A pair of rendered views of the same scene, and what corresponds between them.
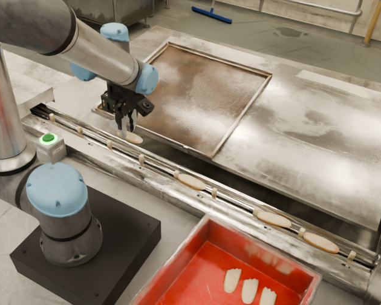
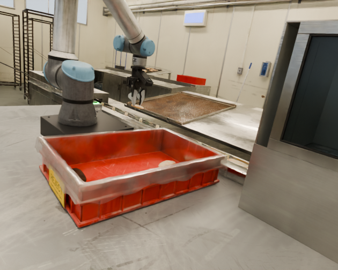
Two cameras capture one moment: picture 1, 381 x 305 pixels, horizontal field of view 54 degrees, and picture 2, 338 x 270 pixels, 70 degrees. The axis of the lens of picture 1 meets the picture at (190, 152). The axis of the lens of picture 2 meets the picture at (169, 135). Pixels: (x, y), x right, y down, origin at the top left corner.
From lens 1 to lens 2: 0.68 m
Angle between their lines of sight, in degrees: 28
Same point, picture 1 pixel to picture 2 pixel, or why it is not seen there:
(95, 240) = (89, 116)
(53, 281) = (54, 126)
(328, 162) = not seen: hidden behind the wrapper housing
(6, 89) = (73, 12)
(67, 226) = (74, 89)
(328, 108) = not seen: hidden behind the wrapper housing
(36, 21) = not seen: outside the picture
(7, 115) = (68, 25)
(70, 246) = (73, 109)
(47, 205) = (68, 67)
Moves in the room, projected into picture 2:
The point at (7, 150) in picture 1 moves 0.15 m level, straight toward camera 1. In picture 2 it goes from (62, 46) to (57, 45)
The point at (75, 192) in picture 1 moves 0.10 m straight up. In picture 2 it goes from (85, 68) to (87, 39)
